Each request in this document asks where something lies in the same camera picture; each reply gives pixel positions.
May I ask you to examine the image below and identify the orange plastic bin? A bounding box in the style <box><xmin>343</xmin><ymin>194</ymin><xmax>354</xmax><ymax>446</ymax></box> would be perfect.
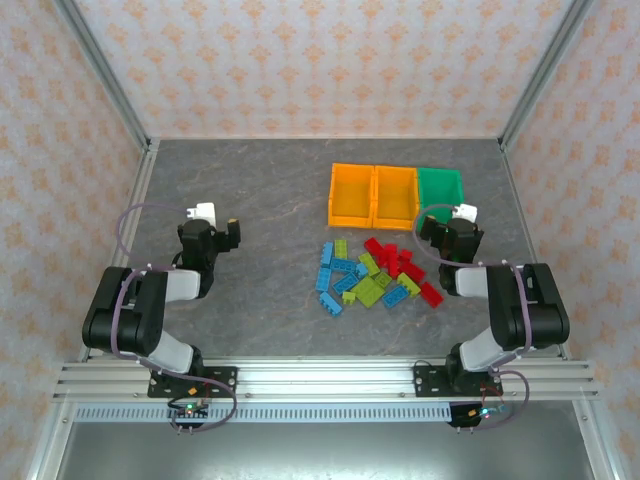
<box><xmin>372</xmin><ymin>164</ymin><xmax>420</xmax><ymax>232</ymax></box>
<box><xmin>327</xmin><ymin>162</ymin><xmax>376</xmax><ymax>229</ymax></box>

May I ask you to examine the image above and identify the green plastic bin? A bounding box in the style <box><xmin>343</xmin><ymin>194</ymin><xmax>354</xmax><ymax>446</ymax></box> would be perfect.
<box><xmin>416</xmin><ymin>167</ymin><xmax>465</xmax><ymax>226</ymax></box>

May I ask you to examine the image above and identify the large lime green lego plate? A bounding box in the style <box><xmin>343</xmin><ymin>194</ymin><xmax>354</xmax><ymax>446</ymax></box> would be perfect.
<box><xmin>350</xmin><ymin>276</ymin><xmax>386</xmax><ymax>309</ymax></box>

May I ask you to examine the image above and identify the circuit board with LEDs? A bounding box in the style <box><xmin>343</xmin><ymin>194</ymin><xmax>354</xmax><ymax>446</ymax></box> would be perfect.
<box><xmin>449</xmin><ymin>402</ymin><xmax>511</xmax><ymax>429</ymax></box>
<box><xmin>167</xmin><ymin>402</ymin><xmax>211</xmax><ymax>421</ymax></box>

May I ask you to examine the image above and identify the grey metal panel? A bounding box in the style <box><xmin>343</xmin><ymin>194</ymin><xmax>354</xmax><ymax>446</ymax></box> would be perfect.
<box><xmin>54</xmin><ymin>422</ymin><xmax>604</xmax><ymax>480</ymax></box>

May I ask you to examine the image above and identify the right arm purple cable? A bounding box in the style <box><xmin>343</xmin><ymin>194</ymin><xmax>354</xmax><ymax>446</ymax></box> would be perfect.
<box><xmin>413</xmin><ymin>202</ymin><xmax>531</xmax><ymax>432</ymax></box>

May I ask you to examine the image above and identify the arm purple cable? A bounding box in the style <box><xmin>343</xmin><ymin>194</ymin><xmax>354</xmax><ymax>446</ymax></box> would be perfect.
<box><xmin>109</xmin><ymin>202</ymin><xmax>239</xmax><ymax>435</ymax></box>
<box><xmin>413</xmin><ymin>202</ymin><xmax>531</xmax><ymax>432</ymax></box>

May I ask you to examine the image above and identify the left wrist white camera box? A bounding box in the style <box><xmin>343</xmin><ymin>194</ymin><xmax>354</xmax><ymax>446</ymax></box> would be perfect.
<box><xmin>185</xmin><ymin>201</ymin><xmax>218</xmax><ymax>226</ymax></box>

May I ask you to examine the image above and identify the aluminium side rail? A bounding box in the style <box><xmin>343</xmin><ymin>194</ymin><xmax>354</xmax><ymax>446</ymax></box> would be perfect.
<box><xmin>499</xmin><ymin>139</ymin><xmax>572</xmax><ymax>361</ymax></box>
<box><xmin>99</xmin><ymin>139</ymin><xmax>161</xmax><ymax>274</ymax></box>

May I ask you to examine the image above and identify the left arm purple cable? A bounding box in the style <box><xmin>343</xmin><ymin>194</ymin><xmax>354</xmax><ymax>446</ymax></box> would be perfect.
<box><xmin>109</xmin><ymin>202</ymin><xmax>239</xmax><ymax>435</ymax></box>

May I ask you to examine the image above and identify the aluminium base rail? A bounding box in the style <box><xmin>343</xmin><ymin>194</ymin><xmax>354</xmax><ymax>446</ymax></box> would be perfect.
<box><xmin>52</xmin><ymin>357</ymin><xmax>600</xmax><ymax>402</ymax></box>

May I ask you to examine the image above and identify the aluminium frame post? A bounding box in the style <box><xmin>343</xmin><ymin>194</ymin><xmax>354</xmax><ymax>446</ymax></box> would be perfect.
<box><xmin>498</xmin><ymin>0</ymin><xmax>597</xmax><ymax>151</ymax></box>
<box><xmin>52</xmin><ymin>0</ymin><xmax>154</xmax><ymax>151</ymax></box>

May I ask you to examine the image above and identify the grey slotted cable duct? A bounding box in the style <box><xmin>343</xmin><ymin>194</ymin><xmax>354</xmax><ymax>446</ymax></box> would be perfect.
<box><xmin>74</xmin><ymin>404</ymin><xmax>509</xmax><ymax>424</ymax></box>

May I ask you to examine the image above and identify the aluminium frame leg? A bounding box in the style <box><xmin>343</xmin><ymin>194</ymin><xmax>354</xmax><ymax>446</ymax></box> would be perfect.
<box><xmin>24</xmin><ymin>399</ymin><xmax>76</xmax><ymax>480</ymax></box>
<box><xmin>572</xmin><ymin>399</ymin><xmax>621</xmax><ymax>480</ymax></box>

